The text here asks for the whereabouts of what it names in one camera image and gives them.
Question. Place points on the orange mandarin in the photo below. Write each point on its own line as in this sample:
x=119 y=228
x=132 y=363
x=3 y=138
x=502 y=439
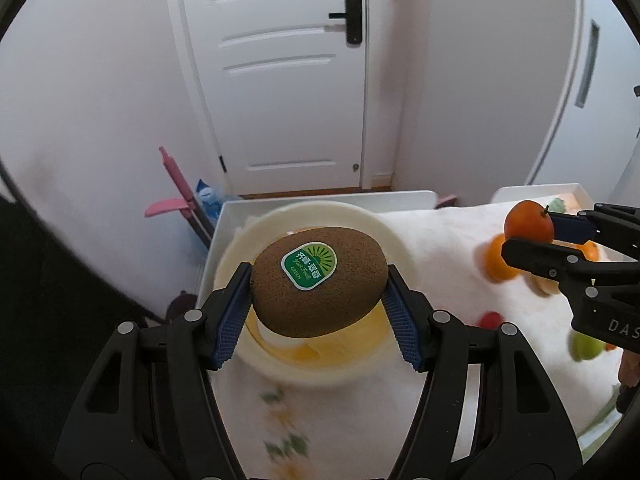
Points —
x=530 y=221

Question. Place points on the brown kiwi with sticker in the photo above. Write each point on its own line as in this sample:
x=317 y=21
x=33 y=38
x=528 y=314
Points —
x=318 y=281

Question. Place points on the white table tray rim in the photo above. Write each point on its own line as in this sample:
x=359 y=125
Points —
x=412 y=231

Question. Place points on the cherry tomato near plate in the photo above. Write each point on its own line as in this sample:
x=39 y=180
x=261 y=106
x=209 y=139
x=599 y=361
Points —
x=490 y=320

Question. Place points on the black door handle lock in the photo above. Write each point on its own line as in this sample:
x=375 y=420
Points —
x=352 y=16

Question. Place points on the yellow-brown apple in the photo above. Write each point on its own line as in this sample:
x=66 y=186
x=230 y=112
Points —
x=542 y=286

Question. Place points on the person's left hand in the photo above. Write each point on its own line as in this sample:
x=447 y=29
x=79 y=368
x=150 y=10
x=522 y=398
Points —
x=629 y=372

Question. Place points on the blue water bottle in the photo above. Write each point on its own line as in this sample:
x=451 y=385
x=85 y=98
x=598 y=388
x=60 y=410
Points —
x=212 y=200

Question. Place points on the orange behind apple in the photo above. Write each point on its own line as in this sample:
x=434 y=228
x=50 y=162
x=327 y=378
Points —
x=495 y=267

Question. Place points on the cream plate with duck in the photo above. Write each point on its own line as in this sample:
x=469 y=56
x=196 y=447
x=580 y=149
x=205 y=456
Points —
x=326 y=361

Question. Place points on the white wardrobe door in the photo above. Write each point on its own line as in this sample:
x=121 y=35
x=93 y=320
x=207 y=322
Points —
x=596 y=126

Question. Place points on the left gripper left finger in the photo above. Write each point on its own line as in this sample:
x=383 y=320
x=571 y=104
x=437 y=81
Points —
x=147 y=409

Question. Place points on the smaller green apple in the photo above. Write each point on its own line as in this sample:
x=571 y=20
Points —
x=584 y=347

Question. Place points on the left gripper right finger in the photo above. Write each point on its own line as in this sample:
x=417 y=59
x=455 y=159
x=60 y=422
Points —
x=521 y=431

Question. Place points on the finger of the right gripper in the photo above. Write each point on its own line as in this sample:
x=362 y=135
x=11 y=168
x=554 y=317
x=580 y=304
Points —
x=545 y=259
x=612 y=226

